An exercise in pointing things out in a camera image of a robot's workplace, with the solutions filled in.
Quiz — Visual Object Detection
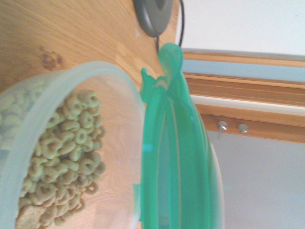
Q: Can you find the dark round lid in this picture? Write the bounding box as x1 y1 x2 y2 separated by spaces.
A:
132 0 173 38

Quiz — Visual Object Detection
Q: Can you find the clear round food container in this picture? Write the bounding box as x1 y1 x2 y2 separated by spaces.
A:
0 61 147 229

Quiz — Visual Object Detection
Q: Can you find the wooden framed glass door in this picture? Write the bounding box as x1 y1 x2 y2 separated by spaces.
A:
182 47 305 229

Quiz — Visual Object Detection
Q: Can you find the green round container lid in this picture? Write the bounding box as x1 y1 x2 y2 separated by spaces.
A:
132 42 226 229

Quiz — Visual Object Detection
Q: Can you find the black kettle power cord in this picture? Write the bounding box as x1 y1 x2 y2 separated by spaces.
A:
154 0 186 54

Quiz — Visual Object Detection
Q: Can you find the ring cereal pile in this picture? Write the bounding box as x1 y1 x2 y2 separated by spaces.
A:
0 89 107 229

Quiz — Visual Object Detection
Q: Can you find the metal door handle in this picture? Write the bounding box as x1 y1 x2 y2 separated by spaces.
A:
216 120 249 139

